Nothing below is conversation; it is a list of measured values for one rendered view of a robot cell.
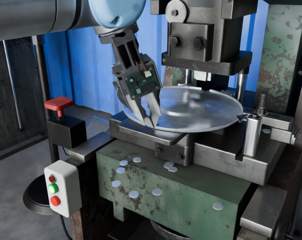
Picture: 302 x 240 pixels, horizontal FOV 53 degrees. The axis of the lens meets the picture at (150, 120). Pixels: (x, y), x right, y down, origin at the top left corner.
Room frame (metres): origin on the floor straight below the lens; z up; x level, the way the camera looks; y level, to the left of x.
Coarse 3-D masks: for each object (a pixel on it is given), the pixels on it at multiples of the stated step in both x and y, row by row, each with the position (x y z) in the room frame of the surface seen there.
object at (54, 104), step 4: (48, 100) 0.80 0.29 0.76; (52, 100) 0.80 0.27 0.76; (56, 100) 0.80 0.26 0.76; (60, 100) 0.79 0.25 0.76; (64, 100) 0.80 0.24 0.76; (68, 100) 0.80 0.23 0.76; (72, 100) 0.80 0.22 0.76; (44, 104) 0.78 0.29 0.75; (48, 104) 0.77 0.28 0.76; (52, 104) 0.77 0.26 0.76; (56, 104) 0.76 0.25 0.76; (60, 104) 0.77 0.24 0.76; (64, 104) 0.77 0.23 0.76; (68, 104) 0.78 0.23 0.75; (72, 104) 0.80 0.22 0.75; (48, 108) 0.77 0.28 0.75; (52, 108) 0.76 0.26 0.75; (56, 108) 0.76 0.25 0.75; (60, 108) 0.76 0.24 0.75; (64, 108) 0.77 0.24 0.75; (60, 112) 0.79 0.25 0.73; (60, 116) 0.79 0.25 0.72
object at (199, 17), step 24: (168, 0) 0.77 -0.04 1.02; (192, 0) 0.74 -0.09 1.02; (216, 0) 0.71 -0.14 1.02; (168, 24) 0.77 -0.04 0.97; (192, 24) 0.70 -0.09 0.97; (216, 24) 0.70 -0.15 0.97; (240, 24) 0.78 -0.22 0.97; (168, 48) 0.77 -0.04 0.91; (192, 48) 0.70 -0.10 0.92; (216, 48) 0.70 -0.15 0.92
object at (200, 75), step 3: (195, 72) 0.80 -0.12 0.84; (198, 72) 0.79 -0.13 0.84; (201, 72) 0.78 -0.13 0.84; (204, 72) 0.78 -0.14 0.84; (207, 72) 0.78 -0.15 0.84; (195, 75) 0.80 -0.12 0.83; (198, 75) 0.79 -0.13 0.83; (201, 75) 0.78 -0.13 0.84; (204, 75) 0.78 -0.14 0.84; (207, 75) 0.78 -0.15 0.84; (210, 75) 0.78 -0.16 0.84; (213, 75) 0.79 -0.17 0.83; (195, 78) 0.80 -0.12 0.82; (198, 78) 0.79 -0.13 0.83; (201, 78) 0.78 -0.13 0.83; (204, 78) 0.78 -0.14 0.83; (207, 78) 0.78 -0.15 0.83; (210, 78) 0.78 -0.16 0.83; (213, 78) 0.79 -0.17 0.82
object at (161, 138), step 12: (132, 120) 0.62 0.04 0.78; (132, 132) 0.57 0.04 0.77; (144, 132) 0.56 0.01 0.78; (156, 132) 0.56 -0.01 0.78; (168, 132) 0.56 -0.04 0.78; (180, 132) 0.56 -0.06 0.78; (192, 132) 0.64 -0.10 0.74; (156, 144) 0.68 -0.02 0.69; (168, 144) 0.52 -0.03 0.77; (180, 144) 0.64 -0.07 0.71; (192, 144) 0.64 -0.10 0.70; (156, 156) 0.68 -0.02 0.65; (168, 156) 0.66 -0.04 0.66; (180, 156) 0.63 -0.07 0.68
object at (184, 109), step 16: (160, 96) 0.77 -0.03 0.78; (176, 96) 0.75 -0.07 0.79; (192, 96) 0.77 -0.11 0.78; (208, 96) 0.77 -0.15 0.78; (224, 96) 0.77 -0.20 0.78; (128, 112) 0.66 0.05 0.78; (176, 112) 0.64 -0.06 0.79; (192, 112) 0.64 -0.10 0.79; (208, 112) 0.66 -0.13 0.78; (224, 112) 0.66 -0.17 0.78; (240, 112) 0.66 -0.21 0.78; (160, 128) 0.57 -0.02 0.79; (176, 128) 0.57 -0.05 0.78; (192, 128) 0.57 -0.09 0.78; (208, 128) 0.56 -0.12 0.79
